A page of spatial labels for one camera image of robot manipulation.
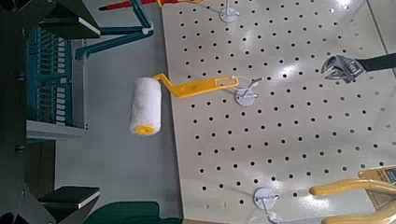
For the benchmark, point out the cardboard label tag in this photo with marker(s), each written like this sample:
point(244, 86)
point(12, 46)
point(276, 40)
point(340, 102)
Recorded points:
point(381, 183)

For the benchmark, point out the teal slatted plastic crate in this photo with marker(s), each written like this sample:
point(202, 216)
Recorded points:
point(49, 77)

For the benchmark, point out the dark green plastic object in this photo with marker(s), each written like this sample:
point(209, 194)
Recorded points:
point(127, 213)

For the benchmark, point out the yellow paint roller white sleeve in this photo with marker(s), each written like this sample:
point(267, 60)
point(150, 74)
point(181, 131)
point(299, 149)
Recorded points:
point(146, 105)

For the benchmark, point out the white zip tie loop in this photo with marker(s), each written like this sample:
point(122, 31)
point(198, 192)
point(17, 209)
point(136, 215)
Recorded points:
point(244, 79)

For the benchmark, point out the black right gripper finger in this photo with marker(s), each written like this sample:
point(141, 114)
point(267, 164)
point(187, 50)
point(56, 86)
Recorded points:
point(74, 21)
point(70, 199)

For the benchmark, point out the red yellow screwdriver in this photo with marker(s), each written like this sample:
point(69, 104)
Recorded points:
point(130, 4)

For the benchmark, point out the blue tool rack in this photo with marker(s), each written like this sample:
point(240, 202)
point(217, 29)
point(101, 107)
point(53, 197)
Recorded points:
point(56, 130)

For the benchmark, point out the white pegboard hook round base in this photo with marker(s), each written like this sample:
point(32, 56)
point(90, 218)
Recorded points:
point(246, 96)
point(229, 14)
point(264, 197)

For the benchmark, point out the teal bar clamp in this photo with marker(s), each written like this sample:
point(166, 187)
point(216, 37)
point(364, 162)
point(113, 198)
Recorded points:
point(118, 39)

